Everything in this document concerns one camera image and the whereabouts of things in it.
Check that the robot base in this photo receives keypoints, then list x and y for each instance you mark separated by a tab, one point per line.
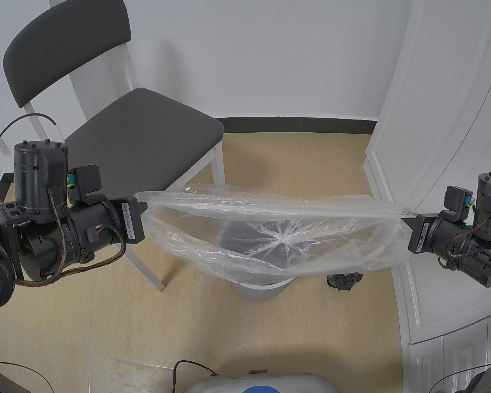
229	385

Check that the grey and white chair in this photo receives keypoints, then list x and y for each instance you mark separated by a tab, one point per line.
65	35

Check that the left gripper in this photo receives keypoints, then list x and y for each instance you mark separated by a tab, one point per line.
94	231

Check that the clear plastic bag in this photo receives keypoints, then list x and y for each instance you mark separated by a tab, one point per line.
229	203

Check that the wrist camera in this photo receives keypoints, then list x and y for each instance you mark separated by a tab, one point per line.
90	178
456	199

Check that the black plastic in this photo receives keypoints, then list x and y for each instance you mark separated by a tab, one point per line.
343	283

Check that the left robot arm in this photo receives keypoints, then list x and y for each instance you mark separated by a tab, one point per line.
37	178

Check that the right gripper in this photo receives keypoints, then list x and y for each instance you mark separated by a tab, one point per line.
446	238

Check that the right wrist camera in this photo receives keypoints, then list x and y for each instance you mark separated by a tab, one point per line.
456	199

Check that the white trash bin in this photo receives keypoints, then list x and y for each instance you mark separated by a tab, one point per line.
262	291

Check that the white wardrobe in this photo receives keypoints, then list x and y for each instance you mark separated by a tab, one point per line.
433	96

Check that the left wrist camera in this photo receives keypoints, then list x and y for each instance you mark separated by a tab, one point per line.
90	178

